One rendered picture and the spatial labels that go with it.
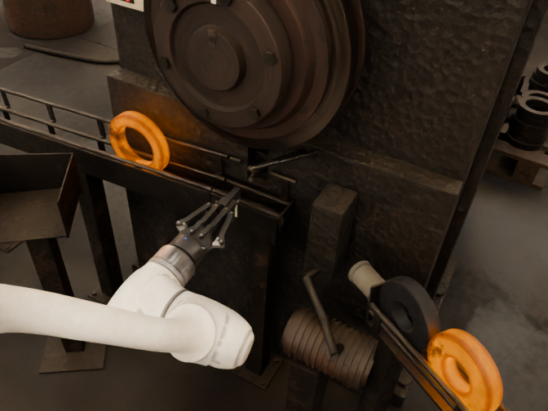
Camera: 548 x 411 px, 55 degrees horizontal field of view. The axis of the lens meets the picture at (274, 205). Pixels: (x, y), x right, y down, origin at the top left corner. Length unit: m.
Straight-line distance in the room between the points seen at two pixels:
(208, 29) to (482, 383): 0.77
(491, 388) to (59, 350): 1.40
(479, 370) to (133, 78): 1.09
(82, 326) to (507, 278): 1.83
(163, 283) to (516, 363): 1.38
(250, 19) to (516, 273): 1.72
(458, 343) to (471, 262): 1.36
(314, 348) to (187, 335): 0.44
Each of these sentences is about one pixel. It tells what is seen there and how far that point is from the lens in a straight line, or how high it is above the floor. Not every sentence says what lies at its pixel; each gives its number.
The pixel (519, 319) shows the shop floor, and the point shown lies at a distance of 2.20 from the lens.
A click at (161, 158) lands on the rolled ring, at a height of 0.73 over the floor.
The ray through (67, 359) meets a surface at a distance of 1.92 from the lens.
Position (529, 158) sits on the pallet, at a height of 0.14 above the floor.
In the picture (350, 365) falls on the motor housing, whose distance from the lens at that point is 1.25.
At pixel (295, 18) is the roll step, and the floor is 1.21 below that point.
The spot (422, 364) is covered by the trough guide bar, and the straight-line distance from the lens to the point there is 1.07.
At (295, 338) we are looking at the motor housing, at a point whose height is 0.51.
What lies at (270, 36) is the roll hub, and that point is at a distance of 0.93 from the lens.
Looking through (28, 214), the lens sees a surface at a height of 0.60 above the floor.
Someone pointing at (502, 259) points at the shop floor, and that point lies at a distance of 2.40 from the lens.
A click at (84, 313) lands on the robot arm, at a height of 0.92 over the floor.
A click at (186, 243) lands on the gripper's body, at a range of 1.11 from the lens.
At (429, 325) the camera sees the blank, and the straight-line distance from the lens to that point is 1.05.
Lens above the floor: 1.55
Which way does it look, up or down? 41 degrees down
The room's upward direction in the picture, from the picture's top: 4 degrees clockwise
